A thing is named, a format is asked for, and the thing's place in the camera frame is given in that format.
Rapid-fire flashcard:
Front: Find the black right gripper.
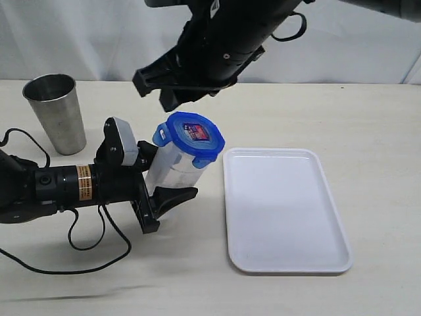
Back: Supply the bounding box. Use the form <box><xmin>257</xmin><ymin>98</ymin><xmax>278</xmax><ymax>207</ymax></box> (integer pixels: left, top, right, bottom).
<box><xmin>132</xmin><ymin>19</ymin><xmax>264</xmax><ymax>112</ymax></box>

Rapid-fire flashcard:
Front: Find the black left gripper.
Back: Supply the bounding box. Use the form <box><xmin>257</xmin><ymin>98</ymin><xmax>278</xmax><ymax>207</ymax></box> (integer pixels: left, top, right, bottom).
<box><xmin>94</xmin><ymin>140</ymin><xmax>198</xmax><ymax>234</ymax></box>

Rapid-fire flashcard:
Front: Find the clear plastic measuring container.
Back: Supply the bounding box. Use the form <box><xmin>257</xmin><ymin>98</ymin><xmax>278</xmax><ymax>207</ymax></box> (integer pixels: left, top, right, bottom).
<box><xmin>144</xmin><ymin>121</ymin><xmax>205</xmax><ymax>195</ymax></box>

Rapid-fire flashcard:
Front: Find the blue plastic container lid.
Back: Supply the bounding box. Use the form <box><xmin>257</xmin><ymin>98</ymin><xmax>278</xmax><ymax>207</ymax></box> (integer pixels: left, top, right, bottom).
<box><xmin>153</xmin><ymin>111</ymin><xmax>225</xmax><ymax>169</ymax></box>

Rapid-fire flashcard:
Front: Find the stainless steel cup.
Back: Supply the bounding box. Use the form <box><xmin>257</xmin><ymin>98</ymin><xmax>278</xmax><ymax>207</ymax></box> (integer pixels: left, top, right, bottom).
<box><xmin>22</xmin><ymin>74</ymin><xmax>87</xmax><ymax>155</ymax></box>

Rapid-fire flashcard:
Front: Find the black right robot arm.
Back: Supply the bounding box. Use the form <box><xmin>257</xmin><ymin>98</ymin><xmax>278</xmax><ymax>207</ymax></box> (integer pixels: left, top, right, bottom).
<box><xmin>132</xmin><ymin>0</ymin><xmax>300</xmax><ymax>112</ymax></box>

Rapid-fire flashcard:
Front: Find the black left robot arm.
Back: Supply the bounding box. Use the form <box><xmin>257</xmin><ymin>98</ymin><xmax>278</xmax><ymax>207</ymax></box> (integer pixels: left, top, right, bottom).
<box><xmin>1</xmin><ymin>152</ymin><xmax>198</xmax><ymax>234</ymax></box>

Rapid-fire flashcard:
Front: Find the white backdrop curtain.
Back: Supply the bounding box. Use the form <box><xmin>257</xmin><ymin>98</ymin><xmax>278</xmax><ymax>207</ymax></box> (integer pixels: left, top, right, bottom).
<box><xmin>1</xmin><ymin>1</ymin><xmax>420</xmax><ymax>84</ymax></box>

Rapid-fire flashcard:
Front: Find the white rectangular plastic tray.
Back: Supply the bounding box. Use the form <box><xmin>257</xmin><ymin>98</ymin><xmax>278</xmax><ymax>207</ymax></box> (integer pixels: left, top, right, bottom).
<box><xmin>223</xmin><ymin>147</ymin><xmax>353</xmax><ymax>275</ymax></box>

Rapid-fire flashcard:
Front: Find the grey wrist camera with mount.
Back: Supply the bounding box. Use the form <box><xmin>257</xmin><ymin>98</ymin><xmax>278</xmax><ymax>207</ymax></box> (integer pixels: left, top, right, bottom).
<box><xmin>94</xmin><ymin>117</ymin><xmax>138</xmax><ymax>167</ymax></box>

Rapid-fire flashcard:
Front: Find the black camera cable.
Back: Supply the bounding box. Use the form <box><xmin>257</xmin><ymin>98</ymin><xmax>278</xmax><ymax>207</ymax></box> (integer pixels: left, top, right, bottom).
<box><xmin>0</xmin><ymin>128</ymin><xmax>133</xmax><ymax>275</ymax></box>
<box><xmin>271</xmin><ymin>11</ymin><xmax>309</xmax><ymax>43</ymax></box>

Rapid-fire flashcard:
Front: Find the black right camera cable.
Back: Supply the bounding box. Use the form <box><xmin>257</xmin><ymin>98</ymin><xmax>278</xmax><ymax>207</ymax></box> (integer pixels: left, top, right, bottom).
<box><xmin>271</xmin><ymin>11</ymin><xmax>309</xmax><ymax>43</ymax></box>

